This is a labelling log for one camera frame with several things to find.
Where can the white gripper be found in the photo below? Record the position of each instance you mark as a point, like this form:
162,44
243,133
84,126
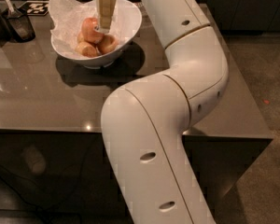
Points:
105,8

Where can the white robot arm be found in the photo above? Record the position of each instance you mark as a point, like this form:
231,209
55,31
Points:
143,121

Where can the white bowl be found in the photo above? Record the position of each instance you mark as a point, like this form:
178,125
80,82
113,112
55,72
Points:
126,22

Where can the hidden back apple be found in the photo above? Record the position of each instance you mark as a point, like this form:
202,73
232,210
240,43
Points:
80,37

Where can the front left yellow-red apple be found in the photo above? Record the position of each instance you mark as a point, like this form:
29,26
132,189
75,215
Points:
86,49

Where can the white tissue paper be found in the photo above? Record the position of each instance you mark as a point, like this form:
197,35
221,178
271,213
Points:
67,16

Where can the black white marker tag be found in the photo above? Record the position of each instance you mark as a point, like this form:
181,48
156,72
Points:
35,8

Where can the dark container with scoop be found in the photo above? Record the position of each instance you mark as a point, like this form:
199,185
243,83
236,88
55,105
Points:
18,24

